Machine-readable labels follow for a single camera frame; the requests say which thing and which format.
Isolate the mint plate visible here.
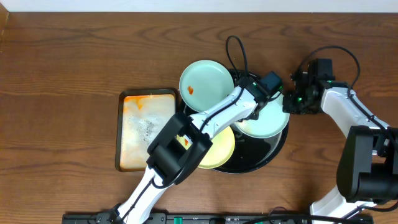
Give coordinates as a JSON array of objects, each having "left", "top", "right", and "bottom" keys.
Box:
[
  {"left": 179, "top": 60, "right": 234, "bottom": 112},
  {"left": 233, "top": 94, "right": 290, "bottom": 138}
]

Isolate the yellow plate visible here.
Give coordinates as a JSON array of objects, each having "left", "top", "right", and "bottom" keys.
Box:
[{"left": 175, "top": 126, "right": 236, "bottom": 170}]

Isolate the black rectangular soapy tray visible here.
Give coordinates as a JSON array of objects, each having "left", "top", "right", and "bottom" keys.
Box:
[{"left": 115, "top": 89, "right": 178, "bottom": 172}]

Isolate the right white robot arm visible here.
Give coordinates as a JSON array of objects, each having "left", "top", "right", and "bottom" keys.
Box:
[{"left": 283, "top": 78, "right": 397, "bottom": 219}]

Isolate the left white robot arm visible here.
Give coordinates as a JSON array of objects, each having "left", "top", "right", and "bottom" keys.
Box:
[{"left": 110, "top": 81, "right": 273, "bottom": 223}]

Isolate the black round tray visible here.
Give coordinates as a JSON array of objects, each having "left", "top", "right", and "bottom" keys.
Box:
[{"left": 178, "top": 70, "right": 289, "bottom": 174}]

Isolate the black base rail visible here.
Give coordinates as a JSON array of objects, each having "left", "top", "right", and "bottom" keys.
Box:
[{"left": 61, "top": 212, "right": 374, "bottom": 224}]

